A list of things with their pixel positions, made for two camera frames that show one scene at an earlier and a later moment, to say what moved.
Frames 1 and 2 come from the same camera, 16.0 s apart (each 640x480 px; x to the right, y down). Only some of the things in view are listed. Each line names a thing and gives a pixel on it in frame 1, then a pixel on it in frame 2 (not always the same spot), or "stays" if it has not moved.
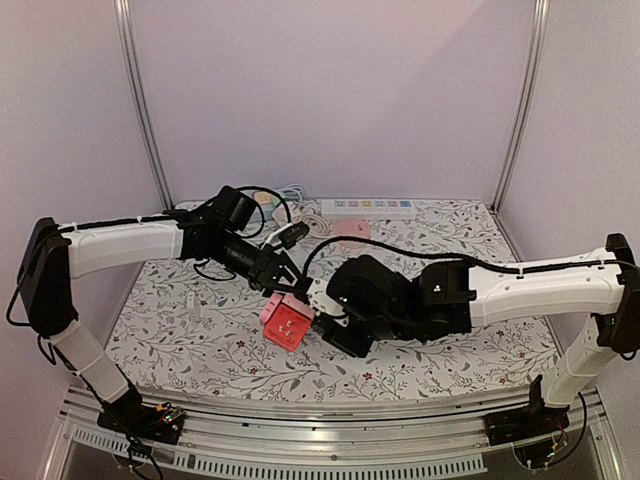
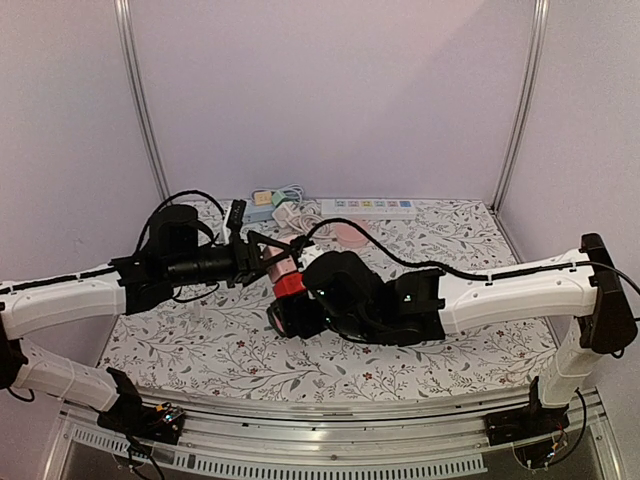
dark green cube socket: (354, 339) to (301, 315)
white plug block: (280, 216) stays
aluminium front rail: (433, 436) stays
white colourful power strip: (368, 208) stays
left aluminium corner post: (133, 64) stays
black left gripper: (259, 273) to (249, 260)
